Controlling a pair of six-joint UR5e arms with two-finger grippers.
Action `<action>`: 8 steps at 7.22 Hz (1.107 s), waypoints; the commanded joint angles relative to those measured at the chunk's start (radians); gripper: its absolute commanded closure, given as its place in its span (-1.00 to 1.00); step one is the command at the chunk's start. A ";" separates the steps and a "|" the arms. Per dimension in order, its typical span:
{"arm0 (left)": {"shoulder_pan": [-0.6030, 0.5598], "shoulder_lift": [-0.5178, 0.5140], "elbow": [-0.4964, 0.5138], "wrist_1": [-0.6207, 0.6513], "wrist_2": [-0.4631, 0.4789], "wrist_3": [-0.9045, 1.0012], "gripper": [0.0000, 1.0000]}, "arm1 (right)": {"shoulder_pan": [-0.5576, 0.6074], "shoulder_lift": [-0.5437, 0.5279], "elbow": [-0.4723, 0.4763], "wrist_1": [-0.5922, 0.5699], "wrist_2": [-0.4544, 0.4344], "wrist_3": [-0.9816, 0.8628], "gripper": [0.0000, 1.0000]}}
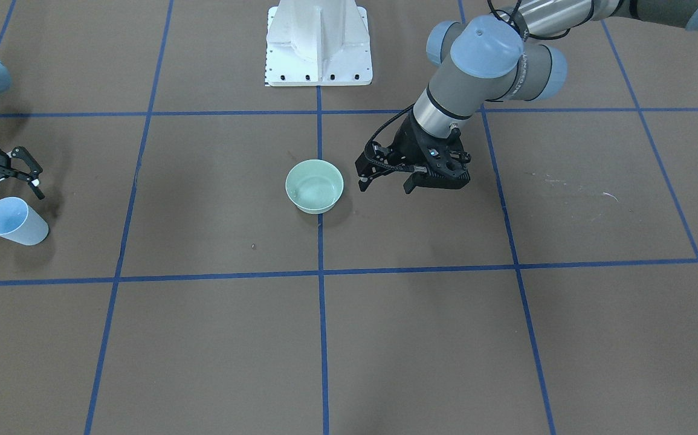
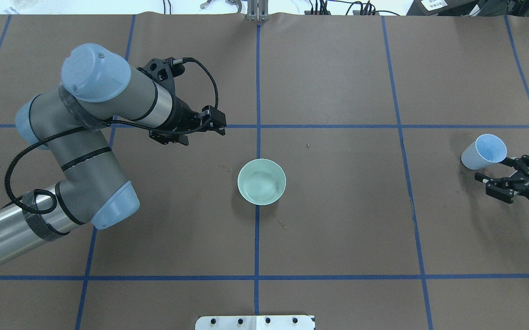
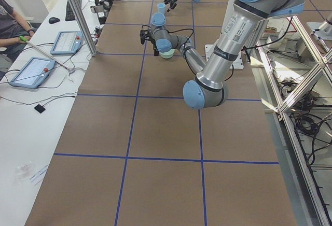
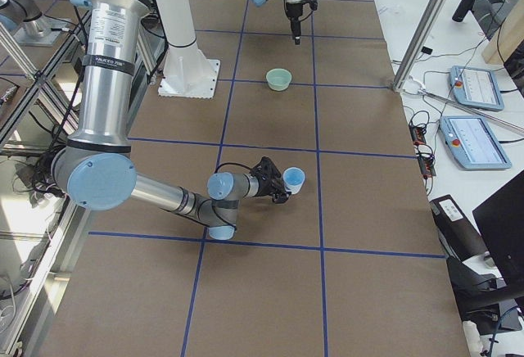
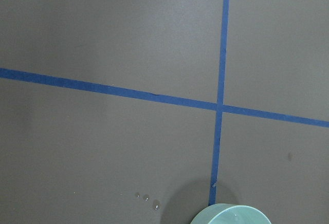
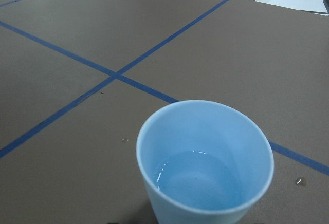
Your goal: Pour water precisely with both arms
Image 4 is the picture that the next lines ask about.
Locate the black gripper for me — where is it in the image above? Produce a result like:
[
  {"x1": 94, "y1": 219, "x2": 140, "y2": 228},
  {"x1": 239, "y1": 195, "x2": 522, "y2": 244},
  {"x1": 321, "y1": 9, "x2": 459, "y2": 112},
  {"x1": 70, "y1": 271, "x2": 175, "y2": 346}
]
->
[
  {"x1": 256, "y1": 172, "x2": 291, "y2": 204},
  {"x1": 285, "y1": 1, "x2": 304, "y2": 45}
]

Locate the blue plastic cup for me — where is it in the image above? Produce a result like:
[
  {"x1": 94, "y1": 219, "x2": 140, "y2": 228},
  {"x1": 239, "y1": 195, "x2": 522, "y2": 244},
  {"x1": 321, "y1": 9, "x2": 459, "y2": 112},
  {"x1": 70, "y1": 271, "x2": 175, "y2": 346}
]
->
[{"x1": 282, "y1": 167, "x2": 305, "y2": 195}]

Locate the green ceramic bowl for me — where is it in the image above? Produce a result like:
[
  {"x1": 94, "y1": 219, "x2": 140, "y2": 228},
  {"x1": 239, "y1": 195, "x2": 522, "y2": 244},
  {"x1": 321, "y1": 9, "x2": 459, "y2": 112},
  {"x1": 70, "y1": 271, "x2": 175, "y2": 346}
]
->
[{"x1": 265, "y1": 68, "x2": 292, "y2": 92}]

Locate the small black square pad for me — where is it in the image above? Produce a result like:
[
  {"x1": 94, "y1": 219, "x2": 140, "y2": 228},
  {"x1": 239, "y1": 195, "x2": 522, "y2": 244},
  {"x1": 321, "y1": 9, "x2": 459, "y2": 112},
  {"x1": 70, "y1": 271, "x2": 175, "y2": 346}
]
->
[{"x1": 421, "y1": 47, "x2": 433, "y2": 55}]

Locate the metal reacher stick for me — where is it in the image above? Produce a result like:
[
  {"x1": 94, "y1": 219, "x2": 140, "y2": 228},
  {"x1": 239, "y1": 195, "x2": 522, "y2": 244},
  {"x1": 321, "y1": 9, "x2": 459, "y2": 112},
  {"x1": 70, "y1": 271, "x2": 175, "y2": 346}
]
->
[{"x1": 407, "y1": 79, "x2": 523, "y2": 135}]

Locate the black bottle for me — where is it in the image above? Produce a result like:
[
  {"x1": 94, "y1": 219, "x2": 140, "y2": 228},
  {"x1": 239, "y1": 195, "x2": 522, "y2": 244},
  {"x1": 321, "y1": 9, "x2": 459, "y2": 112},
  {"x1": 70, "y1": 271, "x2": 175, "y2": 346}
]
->
[{"x1": 452, "y1": 0, "x2": 475, "y2": 22}]

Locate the far blue teach pendant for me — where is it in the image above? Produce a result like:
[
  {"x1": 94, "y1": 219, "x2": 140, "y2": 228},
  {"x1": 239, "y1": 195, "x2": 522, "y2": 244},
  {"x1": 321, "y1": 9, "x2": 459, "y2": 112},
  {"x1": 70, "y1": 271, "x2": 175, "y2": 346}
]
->
[{"x1": 449, "y1": 66, "x2": 504, "y2": 111}]

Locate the blue teach pendant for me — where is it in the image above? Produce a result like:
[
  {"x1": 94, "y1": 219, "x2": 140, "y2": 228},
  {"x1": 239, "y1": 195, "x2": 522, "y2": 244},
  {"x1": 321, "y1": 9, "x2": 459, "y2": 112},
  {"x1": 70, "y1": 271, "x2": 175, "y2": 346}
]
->
[
  {"x1": 440, "y1": 115, "x2": 512, "y2": 170},
  {"x1": 449, "y1": 66, "x2": 504, "y2": 111}
]

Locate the near blue teach pendant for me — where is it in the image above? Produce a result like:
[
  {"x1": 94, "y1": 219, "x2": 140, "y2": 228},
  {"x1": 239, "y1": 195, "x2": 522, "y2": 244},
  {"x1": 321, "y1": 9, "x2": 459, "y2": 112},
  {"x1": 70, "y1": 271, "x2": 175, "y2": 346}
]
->
[{"x1": 440, "y1": 115, "x2": 512, "y2": 170}]

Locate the black monitor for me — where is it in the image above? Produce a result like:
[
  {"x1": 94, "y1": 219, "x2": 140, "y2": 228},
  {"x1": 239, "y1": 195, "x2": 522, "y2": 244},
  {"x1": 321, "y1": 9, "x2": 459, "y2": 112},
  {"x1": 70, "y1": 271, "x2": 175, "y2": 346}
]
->
[{"x1": 473, "y1": 172, "x2": 523, "y2": 284}]

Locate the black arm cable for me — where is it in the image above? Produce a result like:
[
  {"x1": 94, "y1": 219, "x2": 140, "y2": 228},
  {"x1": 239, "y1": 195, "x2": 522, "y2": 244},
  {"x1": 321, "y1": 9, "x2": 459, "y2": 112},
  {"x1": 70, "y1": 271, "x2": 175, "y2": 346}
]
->
[{"x1": 214, "y1": 161, "x2": 257, "y2": 178}]

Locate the aluminium frame post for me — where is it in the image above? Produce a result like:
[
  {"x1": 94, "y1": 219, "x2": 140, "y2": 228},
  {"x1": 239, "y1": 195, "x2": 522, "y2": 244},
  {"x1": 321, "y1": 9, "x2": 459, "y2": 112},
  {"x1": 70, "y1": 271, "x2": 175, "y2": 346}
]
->
[{"x1": 391, "y1": 0, "x2": 446, "y2": 92}]

